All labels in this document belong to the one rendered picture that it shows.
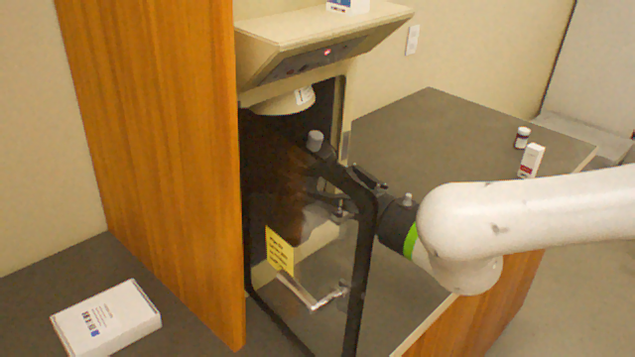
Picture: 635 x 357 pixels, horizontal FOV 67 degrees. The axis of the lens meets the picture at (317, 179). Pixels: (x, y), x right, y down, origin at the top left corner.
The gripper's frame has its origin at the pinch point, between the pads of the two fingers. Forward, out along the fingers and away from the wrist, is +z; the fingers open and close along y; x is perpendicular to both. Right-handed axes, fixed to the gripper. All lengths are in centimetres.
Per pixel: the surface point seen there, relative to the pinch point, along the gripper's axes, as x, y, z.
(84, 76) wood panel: -15.2, 25.0, 35.1
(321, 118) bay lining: -5.3, -11.5, 7.3
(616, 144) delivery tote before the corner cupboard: 88, -274, -12
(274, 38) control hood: -31.0, 15.6, -7.7
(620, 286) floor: 121, -181, -52
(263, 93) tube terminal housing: -18.4, 9.5, 1.9
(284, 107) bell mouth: -12.9, 2.4, 4.4
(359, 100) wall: 21, -75, 46
